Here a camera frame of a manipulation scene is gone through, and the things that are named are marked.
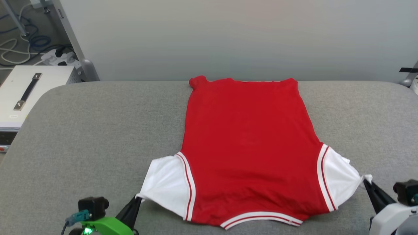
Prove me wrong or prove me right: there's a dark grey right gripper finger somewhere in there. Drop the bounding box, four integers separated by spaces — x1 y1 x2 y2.
363 180 396 214

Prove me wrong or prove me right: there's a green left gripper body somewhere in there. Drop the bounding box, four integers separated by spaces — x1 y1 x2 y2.
80 217 135 235

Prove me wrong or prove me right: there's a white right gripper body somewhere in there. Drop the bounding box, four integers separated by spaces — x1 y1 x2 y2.
369 203 418 235

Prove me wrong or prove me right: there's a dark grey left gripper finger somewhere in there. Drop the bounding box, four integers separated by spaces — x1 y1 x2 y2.
116 196 143 229

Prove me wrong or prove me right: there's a red and white basketball jersey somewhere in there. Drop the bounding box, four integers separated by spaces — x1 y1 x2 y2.
136 76 373 230

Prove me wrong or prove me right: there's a white equipment case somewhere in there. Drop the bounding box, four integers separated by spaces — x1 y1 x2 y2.
0 65 82 154

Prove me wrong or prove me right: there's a white power strip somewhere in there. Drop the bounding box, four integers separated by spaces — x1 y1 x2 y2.
40 48 82 68

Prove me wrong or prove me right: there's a white partition panel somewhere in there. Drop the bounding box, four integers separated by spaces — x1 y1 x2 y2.
59 0 418 82

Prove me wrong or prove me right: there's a thin grey metal tube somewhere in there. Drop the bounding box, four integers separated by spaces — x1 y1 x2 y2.
0 0 28 37

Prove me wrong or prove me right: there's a black left cable teal connector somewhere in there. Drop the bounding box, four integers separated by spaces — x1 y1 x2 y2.
60 210 90 235

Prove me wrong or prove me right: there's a black strap handle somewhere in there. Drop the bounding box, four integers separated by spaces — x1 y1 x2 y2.
13 72 43 111

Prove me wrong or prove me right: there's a white floor cable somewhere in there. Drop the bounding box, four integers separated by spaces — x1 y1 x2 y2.
0 3 43 66

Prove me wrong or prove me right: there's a blue coiled cable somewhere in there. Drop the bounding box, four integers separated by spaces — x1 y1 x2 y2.
0 16 52 50

